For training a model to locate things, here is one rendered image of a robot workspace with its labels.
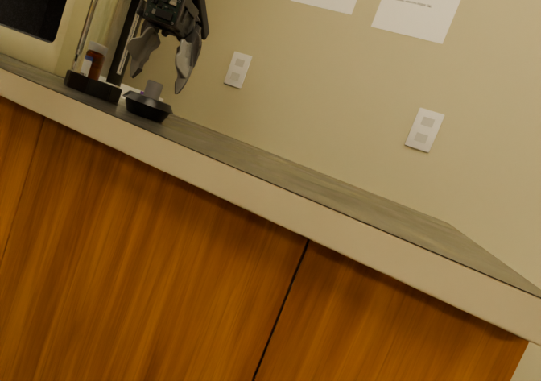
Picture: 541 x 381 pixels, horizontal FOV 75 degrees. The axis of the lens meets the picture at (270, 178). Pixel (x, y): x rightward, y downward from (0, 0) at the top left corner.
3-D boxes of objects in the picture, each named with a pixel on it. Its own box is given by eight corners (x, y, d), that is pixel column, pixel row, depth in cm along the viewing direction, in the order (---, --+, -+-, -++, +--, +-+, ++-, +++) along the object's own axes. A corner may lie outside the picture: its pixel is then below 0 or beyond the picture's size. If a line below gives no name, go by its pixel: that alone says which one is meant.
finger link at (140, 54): (105, 60, 59) (138, 15, 58) (123, 68, 65) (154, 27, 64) (119, 72, 59) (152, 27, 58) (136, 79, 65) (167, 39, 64)
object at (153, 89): (176, 126, 69) (187, 94, 68) (157, 123, 60) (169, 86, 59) (134, 110, 69) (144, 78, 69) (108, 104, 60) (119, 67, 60)
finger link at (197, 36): (172, 65, 62) (172, 14, 61) (176, 68, 64) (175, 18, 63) (199, 65, 62) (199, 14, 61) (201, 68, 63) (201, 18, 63)
